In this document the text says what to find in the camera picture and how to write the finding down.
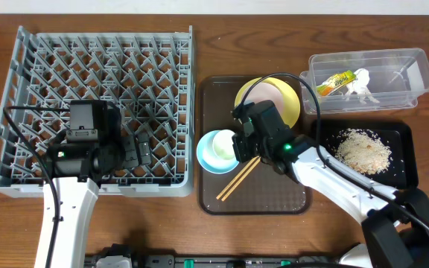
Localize white plastic cup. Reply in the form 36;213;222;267
212;130;235;161

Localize white bowl with food scraps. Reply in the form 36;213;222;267
244;82;284;113

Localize yellow green snack wrapper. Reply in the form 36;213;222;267
317;70;356;96

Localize pile of rice scraps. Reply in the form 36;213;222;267
334;128;392;175

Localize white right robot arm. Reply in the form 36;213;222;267
232;125;429;267

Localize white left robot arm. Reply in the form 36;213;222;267
34;108;151;267

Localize grey plastic dishwasher rack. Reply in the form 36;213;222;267
0;28;195;198

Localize black waste tray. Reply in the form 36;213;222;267
320;119;419;189

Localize yellow round plate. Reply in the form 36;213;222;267
234;77;302;130

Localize dark brown serving tray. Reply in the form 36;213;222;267
198;76;312;215

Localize wooden chopstick upper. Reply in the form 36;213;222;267
216;156;261;202

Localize light blue saucer plate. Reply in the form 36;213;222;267
196;130;239;174

